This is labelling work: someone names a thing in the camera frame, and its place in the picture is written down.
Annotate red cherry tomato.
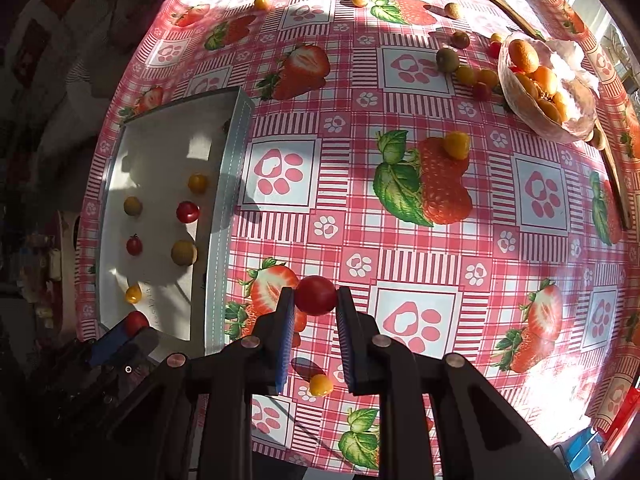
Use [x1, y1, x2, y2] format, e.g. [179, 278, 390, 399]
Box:
[176, 200, 201, 224]
[124, 311, 149, 338]
[126, 234, 143, 256]
[294, 275, 337, 316]

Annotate large yellow tomato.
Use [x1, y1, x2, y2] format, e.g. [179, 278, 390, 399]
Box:
[170, 240, 198, 266]

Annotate small yellow cherry tomato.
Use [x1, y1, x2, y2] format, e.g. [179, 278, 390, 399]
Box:
[308, 374, 334, 398]

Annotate white shallow tray box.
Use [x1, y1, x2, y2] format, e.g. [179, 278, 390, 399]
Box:
[96, 87, 255, 362]

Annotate pink strawberry tablecloth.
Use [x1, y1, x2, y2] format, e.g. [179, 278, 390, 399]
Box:
[74, 0, 640, 476]

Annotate green brown kiwi fruit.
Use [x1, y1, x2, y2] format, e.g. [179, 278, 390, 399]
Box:
[436, 48, 460, 74]

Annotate orange textured fruit in bowl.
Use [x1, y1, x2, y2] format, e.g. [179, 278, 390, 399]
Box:
[509, 39, 540, 74]

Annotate clear glass fruit bowl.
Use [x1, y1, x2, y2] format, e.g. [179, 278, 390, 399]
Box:
[498, 32, 599, 144]

